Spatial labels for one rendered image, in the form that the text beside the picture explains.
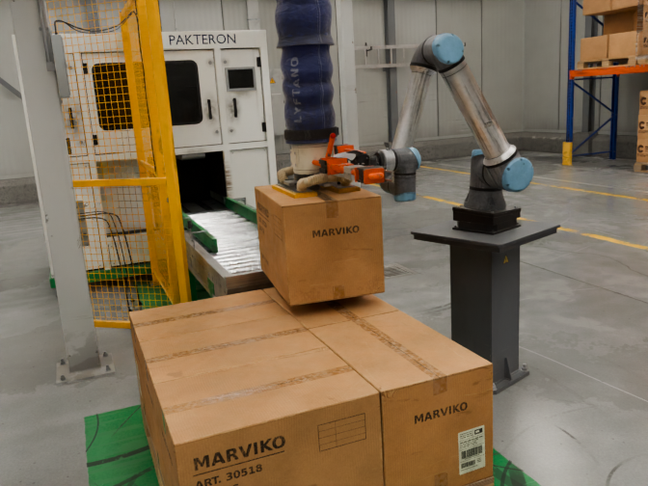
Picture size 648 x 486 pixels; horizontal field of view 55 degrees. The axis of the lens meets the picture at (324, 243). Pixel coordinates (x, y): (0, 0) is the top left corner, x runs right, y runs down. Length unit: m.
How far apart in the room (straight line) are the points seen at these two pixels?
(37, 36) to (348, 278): 1.97
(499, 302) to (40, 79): 2.47
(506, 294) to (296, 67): 1.42
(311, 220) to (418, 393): 0.82
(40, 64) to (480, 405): 2.59
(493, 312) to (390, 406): 1.20
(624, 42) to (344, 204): 8.98
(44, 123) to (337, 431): 2.27
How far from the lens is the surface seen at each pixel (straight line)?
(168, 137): 3.57
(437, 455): 2.09
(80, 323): 3.65
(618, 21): 11.85
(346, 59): 6.16
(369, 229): 2.48
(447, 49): 2.60
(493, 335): 3.04
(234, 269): 3.29
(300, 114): 2.60
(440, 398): 2.00
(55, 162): 3.49
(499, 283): 3.00
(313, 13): 2.59
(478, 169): 2.91
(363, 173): 2.13
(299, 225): 2.39
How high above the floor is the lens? 1.38
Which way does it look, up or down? 13 degrees down
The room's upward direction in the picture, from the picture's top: 4 degrees counter-clockwise
